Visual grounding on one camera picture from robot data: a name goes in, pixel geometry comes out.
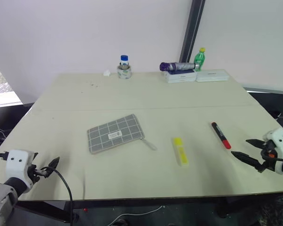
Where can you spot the crumpled white tissue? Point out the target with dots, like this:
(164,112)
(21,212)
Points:
(107,73)

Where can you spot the black marker with red cap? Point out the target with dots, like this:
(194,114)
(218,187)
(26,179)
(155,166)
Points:
(220,134)

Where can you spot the white box with dark band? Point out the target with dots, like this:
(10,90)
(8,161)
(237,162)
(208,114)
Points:
(180,76)

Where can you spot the blue capped clear bottle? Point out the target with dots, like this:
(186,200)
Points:
(124,61)

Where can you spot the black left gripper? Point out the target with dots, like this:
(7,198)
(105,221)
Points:
(38,173)

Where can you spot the flat white box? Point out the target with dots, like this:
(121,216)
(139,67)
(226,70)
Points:
(211,75)

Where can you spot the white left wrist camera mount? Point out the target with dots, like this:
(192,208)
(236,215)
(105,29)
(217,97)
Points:
(17,162)

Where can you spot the grey checked pencil pouch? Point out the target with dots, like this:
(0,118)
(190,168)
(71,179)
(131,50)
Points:
(115,136)

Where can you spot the dark vertical wall post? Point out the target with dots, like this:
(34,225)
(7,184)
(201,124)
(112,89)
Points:
(192,30)

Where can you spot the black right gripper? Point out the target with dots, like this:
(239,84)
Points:
(268,155)

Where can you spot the green plastic bottle yellow cap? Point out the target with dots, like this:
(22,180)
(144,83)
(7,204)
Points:
(199,60)

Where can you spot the purple folded umbrella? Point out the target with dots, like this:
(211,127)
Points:
(176,66)

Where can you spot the black table frame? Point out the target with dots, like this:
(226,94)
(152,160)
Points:
(141,202)

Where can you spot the yellow highlighter pen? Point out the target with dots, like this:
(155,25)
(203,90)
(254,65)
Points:
(181,151)

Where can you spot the printed tape roll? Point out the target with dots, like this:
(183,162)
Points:
(124,73)

